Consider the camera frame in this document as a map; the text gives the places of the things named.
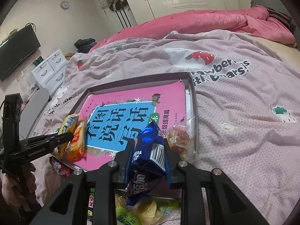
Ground orange cracker packet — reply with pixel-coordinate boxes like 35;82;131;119
63;118;88;162

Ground person's left hand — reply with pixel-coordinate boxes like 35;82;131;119
1;163;38;208

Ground hanging dark striped clothes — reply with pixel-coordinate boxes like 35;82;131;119
109;2;132;29

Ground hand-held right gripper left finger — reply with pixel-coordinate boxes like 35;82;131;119
29;142;134;225

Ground green black snack packet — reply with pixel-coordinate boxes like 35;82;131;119
87;187;97;223

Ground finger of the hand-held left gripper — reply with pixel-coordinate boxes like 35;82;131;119
22;132;74;149

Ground white drawer cabinet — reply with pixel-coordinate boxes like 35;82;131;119
30;50;68;94

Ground pale yellow clear-wrapped snack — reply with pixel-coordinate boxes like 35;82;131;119
117;192;181;225

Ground yellow candy packet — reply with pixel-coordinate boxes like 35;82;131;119
57;114;80;157

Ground grey padded headboard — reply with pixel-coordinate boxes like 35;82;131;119
250;0;298;33

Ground pink strawberry printed blanket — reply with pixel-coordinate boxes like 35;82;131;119
26;29;300;225

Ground grey chair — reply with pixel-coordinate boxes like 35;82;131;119
22;88;51;141

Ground white door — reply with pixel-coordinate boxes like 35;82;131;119
95;0;155;35

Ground pink and blue book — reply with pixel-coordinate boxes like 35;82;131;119
77;80;188;169

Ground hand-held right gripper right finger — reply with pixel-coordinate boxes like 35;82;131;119
163;138;273;225

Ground pink shallow box tray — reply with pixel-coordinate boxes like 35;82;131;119
50;71;200;201

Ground dark clothes pile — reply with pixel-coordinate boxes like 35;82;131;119
74;38;97;53

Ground pink quilt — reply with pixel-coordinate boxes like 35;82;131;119
88;6;297;52

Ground black flat television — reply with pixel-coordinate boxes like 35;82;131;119
0;25;41;82

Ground dark striped pillow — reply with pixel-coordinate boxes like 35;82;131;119
266;7;296;32

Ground clear plastic bag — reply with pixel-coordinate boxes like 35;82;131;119
20;71;35;96

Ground red cartoon snack packet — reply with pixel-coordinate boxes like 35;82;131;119
49;156;73;179

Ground blue snack packet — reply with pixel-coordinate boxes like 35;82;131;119
124;122;170;207

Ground clear candy packet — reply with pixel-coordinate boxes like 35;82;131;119
167;122;196;160

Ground tan bed sheet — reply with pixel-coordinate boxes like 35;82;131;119
251;36;300;75

